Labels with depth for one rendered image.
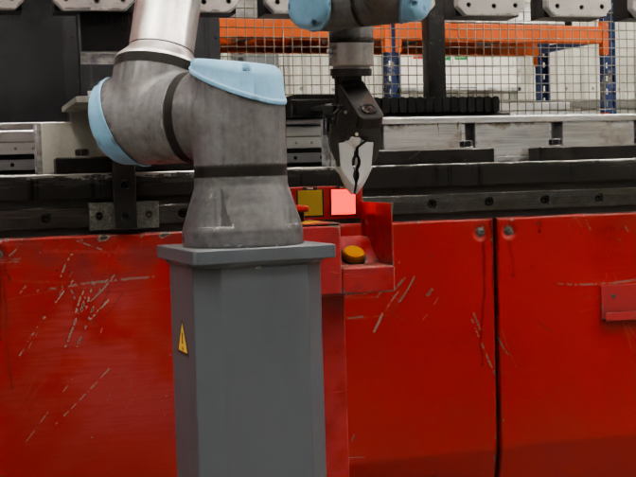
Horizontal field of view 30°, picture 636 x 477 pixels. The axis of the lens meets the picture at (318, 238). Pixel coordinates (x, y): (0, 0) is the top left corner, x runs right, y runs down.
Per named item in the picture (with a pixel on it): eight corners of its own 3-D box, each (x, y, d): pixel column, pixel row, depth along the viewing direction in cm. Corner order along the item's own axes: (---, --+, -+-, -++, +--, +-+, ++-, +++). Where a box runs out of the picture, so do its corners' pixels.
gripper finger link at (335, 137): (353, 166, 203) (353, 114, 202) (357, 166, 201) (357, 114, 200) (327, 166, 202) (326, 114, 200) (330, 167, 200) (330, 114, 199)
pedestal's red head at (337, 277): (281, 298, 194) (277, 188, 193) (256, 290, 209) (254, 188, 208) (396, 291, 200) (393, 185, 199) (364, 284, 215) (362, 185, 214)
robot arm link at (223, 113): (254, 164, 140) (250, 48, 139) (163, 167, 147) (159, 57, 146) (307, 164, 150) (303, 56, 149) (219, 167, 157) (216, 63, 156)
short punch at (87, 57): (81, 63, 221) (79, 12, 221) (79, 64, 223) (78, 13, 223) (134, 63, 224) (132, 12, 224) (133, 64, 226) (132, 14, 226)
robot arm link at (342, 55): (379, 42, 199) (333, 42, 196) (379, 69, 199) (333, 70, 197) (364, 44, 206) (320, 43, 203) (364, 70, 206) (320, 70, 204)
